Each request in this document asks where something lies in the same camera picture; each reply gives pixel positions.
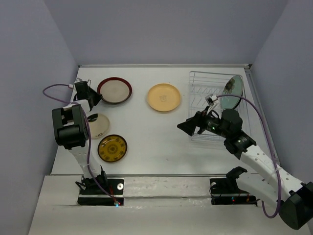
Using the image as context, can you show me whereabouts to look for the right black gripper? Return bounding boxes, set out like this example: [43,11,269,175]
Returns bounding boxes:
[177,106,230,139]

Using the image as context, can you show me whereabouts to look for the red rimmed beige plate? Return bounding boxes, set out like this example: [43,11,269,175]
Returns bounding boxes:
[97,77,133,104]

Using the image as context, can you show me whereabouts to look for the cream white plate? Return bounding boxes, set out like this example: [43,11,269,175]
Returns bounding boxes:
[88,113,110,139]

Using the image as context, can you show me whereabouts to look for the orange-yellow plastic plate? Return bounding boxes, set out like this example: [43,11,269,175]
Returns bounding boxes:
[147,83,181,112]

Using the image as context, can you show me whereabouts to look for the yellow patterned dark plate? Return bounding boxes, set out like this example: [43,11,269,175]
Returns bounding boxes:
[97,135,128,163]

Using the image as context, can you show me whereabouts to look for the teal floral plate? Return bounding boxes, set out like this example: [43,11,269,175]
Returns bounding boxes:
[221,75,244,109]

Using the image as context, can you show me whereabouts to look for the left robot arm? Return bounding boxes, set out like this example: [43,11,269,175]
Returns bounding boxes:
[52,80,109,193]

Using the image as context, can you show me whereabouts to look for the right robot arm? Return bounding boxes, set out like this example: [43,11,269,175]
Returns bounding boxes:
[177,109,313,230]

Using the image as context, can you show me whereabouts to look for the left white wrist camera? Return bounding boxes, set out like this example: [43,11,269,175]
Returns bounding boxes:
[74,77,91,86]

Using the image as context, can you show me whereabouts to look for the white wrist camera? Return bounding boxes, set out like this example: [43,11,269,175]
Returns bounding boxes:
[205,94,219,108]
[74,77,91,86]

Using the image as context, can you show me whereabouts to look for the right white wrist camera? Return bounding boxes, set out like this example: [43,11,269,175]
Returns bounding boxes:
[205,94,219,108]

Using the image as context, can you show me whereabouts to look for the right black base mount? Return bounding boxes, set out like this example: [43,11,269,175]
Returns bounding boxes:
[209,178,260,206]

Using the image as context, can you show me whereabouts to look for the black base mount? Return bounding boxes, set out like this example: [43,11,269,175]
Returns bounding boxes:
[209,178,260,206]
[75,178,124,207]

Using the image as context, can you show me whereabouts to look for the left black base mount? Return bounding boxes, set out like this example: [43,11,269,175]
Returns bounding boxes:
[75,178,124,207]

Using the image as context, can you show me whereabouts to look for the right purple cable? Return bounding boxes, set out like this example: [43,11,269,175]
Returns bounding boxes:
[215,94,282,219]

